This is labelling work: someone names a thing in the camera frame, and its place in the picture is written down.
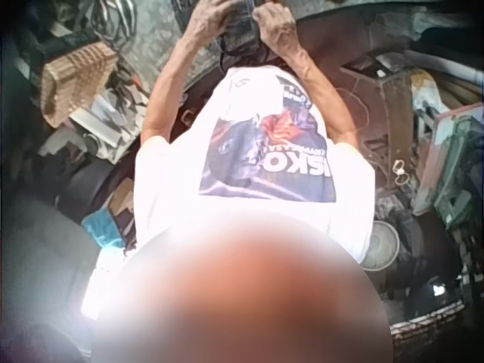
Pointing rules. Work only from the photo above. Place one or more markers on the person's right hand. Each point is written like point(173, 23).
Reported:
point(275, 29)

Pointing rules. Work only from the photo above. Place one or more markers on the person's left hand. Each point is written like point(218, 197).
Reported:
point(211, 19)

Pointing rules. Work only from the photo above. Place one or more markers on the dark blue denim garment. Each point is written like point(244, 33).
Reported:
point(242, 36)

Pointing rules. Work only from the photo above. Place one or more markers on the black and white striped cloth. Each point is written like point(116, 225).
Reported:
point(123, 19)

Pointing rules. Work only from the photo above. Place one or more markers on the woven tan basket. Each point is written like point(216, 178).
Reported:
point(75, 81)

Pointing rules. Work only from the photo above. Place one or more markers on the green plastic crate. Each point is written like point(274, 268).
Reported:
point(459, 172)

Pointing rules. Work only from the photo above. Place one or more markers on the blue cloth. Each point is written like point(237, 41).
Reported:
point(101, 228)

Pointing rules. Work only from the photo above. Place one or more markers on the round white fan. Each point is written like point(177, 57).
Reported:
point(380, 247)

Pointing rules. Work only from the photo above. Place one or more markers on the dark woven basket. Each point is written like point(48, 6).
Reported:
point(431, 329)

